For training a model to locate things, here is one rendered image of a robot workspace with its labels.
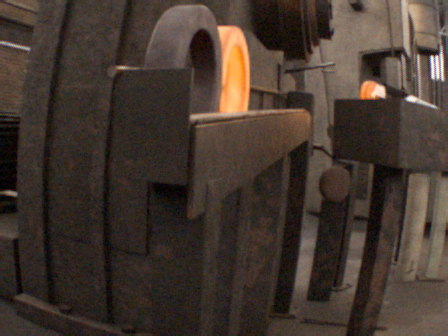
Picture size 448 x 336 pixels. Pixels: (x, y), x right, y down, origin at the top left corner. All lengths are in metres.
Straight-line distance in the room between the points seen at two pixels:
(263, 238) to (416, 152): 0.39
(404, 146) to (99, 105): 0.76
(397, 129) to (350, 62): 3.43
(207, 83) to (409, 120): 0.48
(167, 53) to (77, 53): 0.90
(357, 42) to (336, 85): 0.49
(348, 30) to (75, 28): 3.35
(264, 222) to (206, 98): 0.50
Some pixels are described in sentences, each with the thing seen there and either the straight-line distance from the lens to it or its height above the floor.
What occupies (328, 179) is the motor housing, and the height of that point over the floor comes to 0.49.
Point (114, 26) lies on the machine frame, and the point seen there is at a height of 0.89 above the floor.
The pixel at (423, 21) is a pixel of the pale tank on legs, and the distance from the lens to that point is 10.61.
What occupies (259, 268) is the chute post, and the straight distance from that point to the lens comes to 1.09.
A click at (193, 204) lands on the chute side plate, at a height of 0.55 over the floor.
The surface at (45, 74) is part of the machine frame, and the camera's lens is 1.40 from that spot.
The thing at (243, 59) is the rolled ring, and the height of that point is 0.73.
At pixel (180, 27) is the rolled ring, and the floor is 0.72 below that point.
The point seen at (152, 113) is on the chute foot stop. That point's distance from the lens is 0.48.
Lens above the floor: 0.61
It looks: 3 degrees down
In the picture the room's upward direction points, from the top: 4 degrees clockwise
